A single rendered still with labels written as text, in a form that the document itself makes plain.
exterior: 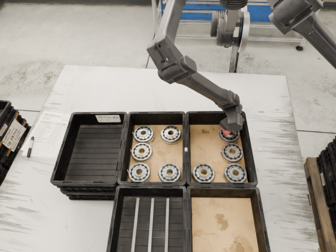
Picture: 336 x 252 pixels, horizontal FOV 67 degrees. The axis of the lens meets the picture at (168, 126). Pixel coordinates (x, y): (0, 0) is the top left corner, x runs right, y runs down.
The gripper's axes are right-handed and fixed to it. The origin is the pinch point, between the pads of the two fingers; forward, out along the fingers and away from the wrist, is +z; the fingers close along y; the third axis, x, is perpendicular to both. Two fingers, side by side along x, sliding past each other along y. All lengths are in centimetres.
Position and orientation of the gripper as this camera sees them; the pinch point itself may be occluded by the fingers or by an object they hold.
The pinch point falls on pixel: (229, 131)
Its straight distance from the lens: 132.0
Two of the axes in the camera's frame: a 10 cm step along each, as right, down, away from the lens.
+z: 0.6, 5.7, 8.2
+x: -5.8, -6.5, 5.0
